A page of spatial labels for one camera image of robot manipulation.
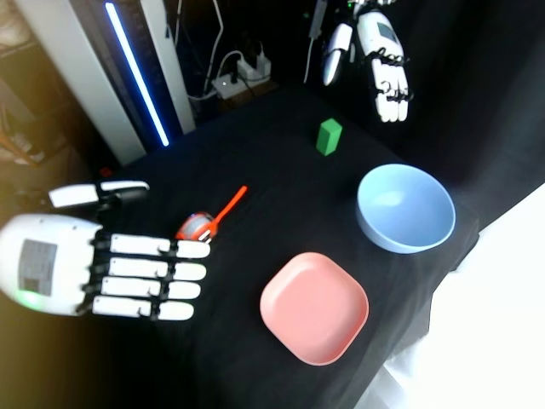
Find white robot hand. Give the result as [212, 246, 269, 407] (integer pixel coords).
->
[0, 180, 212, 322]
[321, 9, 415, 124]

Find green rectangular block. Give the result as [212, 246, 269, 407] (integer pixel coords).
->
[315, 118, 343, 157]

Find orange handled spoon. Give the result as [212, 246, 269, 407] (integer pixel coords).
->
[175, 185, 249, 245]

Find light blue bowl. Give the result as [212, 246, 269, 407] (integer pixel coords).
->
[356, 164, 457, 256]

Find pink square plate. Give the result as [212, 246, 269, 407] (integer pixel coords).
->
[259, 251, 370, 366]

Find black backdrop curtain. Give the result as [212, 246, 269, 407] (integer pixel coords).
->
[272, 0, 545, 222]

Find white power strip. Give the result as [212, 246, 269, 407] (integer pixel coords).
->
[211, 55, 273, 100]

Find white column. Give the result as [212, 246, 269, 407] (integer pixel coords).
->
[14, 0, 197, 167]

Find blue light strip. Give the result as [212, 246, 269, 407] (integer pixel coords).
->
[104, 2, 170, 147]

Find black table cloth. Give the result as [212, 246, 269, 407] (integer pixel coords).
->
[54, 80, 482, 409]

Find white cloth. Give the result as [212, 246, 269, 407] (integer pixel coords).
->
[357, 182, 545, 409]

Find white cable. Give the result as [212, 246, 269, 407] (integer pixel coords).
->
[186, 0, 244, 101]

